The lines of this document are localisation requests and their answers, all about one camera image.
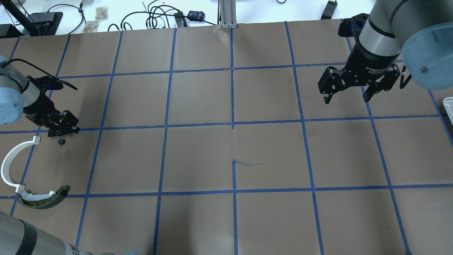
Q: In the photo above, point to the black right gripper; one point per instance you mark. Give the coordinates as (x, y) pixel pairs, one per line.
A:
(370, 66)

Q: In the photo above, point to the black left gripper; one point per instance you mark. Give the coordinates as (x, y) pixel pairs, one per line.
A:
(40, 109)

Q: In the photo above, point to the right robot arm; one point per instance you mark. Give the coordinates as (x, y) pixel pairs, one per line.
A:
(398, 40)

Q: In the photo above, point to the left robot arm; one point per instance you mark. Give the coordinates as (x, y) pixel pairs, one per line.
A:
(24, 95)

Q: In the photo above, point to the small black flat plate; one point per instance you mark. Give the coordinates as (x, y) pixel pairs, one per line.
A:
(59, 132)

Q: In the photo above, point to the dark brake shoe part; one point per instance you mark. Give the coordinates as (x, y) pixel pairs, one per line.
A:
(43, 201)

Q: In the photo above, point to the black power adapter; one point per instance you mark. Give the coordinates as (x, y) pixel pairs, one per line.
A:
(329, 10)

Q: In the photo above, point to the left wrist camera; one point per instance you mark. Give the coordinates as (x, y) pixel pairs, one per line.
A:
(46, 83)

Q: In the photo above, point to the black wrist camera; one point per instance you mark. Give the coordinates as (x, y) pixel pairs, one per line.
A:
(353, 26)

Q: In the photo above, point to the aluminium frame post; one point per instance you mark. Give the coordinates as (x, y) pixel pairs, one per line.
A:
(227, 14)

